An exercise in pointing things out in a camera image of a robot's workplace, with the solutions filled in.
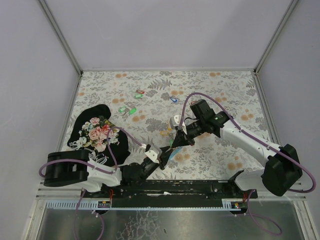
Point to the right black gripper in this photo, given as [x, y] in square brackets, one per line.
[184, 132]

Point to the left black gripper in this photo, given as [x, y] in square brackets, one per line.
[161, 162]

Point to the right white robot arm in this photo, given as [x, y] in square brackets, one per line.
[280, 163]

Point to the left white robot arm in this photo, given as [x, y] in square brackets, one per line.
[78, 168]

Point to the floral table mat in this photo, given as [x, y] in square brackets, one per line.
[211, 158]

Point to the black floral cloth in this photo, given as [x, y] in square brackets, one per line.
[92, 131]

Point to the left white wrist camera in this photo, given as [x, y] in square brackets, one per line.
[153, 154]

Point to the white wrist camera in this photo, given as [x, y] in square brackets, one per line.
[153, 154]
[176, 122]

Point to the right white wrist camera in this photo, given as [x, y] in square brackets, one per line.
[176, 122]

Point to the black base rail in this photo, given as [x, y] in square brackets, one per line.
[171, 194]

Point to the right white cable duct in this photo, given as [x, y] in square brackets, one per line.
[234, 206]

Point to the white cable duct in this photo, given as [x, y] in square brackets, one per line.
[234, 206]
[82, 205]

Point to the left white cable duct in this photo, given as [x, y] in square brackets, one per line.
[82, 205]

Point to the left aluminium frame post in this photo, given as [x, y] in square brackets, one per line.
[60, 36]

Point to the aluminium frame post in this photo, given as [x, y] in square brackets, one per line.
[60, 36]
[280, 27]

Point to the right aluminium frame post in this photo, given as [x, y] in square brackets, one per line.
[280, 27]

